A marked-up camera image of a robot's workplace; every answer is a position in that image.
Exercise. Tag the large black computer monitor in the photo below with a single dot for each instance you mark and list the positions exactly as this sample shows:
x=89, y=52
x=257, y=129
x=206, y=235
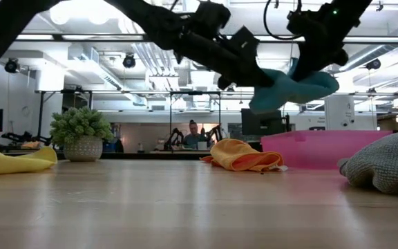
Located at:
x=261, y=121

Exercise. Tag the pink plastic bin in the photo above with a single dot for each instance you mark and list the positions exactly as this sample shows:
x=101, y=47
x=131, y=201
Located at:
x=323, y=148

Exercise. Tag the grey microfiber towel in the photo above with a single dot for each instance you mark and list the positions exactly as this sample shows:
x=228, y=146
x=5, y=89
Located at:
x=385, y=162

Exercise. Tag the black ceiling camera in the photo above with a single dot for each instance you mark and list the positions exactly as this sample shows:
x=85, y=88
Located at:
x=11, y=65
x=373, y=64
x=129, y=61

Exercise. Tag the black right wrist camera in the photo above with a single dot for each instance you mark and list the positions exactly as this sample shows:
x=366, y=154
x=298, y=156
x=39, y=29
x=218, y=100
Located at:
x=301, y=22

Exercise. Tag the blue microfiber towel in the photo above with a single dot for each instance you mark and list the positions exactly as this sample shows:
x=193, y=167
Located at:
x=289, y=91

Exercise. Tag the potted green plant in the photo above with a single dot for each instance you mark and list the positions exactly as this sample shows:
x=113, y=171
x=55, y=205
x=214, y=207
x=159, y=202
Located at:
x=81, y=124

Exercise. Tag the yellow microfiber towel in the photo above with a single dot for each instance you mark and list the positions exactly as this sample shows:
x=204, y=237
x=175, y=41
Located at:
x=12, y=162

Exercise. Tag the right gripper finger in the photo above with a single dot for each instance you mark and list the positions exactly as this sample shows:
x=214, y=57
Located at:
x=306, y=69

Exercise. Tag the white cylindrical machine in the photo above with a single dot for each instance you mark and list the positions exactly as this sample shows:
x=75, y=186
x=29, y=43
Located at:
x=339, y=110

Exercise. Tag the person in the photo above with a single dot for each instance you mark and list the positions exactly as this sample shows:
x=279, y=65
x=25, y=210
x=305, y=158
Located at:
x=192, y=138

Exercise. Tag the orange microfiber towel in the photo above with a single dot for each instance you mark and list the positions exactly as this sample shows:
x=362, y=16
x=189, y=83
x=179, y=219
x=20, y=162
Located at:
x=240, y=157

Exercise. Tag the blue storage box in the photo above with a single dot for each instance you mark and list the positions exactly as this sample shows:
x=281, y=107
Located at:
x=111, y=147

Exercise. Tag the black background test frame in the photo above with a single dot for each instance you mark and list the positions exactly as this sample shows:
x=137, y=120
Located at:
x=64, y=91

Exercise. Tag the black background robot arm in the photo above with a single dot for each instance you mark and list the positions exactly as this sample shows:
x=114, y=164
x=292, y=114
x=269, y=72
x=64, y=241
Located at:
x=23, y=137
x=175, y=136
x=214, y=133

